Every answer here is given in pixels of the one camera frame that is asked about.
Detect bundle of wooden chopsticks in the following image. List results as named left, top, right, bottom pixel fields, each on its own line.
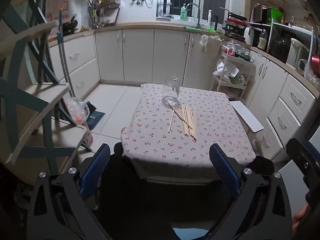
left=168, top=102, right=198, bottom=141

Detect clear glass jar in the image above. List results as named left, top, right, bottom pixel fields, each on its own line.
left=162, top=76, right=181, bottom=105

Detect person's right hand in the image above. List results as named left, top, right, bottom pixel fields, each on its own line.
left=292, top=204, right=310, bottom=233

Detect white metal counter rack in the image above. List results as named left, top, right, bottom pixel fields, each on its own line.
left=269, top=21, right=315, bottom=68

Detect chrome faucet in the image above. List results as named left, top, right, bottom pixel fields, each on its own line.
left=185, top=3, right=202, bottom=28

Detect blue metal pole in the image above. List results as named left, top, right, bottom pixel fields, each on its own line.
left=57, top=10, right=75, bottom=98

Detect window sill wire basket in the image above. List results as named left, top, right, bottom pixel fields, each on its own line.
left=157, top=2, right=173, bottom=18

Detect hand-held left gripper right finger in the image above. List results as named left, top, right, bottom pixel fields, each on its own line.
left=209, top=144, right=293, bottom=240

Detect microwave oven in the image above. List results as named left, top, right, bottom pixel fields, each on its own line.
left=252, top=4, right=272, bottom=24

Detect pink wall poster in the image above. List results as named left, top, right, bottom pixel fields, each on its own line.
left=47, top=0, right=69, bottom=35

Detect green plastic bag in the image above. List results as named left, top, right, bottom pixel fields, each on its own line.
left=270, top=7, right=284, bottom=24

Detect dark teal flat board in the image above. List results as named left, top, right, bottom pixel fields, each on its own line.
left=86, top=101, right=106, bottom=130

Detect white plastic jug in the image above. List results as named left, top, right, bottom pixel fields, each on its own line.
left=244, top=26, right=254, bottom=46

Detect oil bottle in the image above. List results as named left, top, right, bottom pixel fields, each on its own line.
left=257, top=29, right=268, bottom=50

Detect teal and beige shelf rack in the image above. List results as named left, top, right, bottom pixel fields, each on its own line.
left=0, top=0, right=100, bottom=180

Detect white thermo pot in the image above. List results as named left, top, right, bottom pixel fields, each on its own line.
left=286, top=38, right=309, bottom=68

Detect black wok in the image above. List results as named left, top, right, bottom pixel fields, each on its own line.
left=62, top=14, right=78, bottom=35

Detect white stool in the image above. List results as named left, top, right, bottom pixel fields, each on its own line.
left=231, top=101, right=265, bottom=153

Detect bag of red food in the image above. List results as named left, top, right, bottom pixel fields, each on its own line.
left=221, top=41, right=252, bottom=60

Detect spice rack with bottles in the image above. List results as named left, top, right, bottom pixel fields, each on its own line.
left=87, top=0, right=121, bottom=28

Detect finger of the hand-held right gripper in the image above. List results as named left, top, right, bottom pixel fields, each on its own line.
left=305, top=141, right=320, bottom=162
left=286, top=138, right=313, bottom=179

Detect white kitchen base cabinets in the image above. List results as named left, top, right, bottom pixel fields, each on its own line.
left=49, top=22, right=320, bottom=160

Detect white plastic bag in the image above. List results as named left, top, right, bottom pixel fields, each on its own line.
left=213, top=60, right=240, bottom=83

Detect clear plastic bag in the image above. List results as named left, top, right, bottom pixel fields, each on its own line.
left=200, top=34, right=222, bottom=48

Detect cherry print tablecloth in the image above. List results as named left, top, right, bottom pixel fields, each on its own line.
left=120, top=83, right=257, bottom=180

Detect black countertop oven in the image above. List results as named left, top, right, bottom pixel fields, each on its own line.
left=269, top=27, right=293, bottom=60

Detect stack of pots and pans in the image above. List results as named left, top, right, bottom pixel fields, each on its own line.
left=224, top=7, right=248, bottom=39

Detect clear bag with orange contents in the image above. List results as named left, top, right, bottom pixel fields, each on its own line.
left=65, top=97, right=90, bottom=127

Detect red pot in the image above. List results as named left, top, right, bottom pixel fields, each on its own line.
left=311, top=52, right=320, bottom=77

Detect white trolley cart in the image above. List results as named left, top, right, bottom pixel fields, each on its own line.
left=212, top=47, right=255, bottom=100

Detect blue cloth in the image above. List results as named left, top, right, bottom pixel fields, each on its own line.
left=172, top=227, right=211, bottom=240

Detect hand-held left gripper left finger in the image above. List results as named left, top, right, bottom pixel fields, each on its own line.
left=26, top=144, right=112, bottom=240

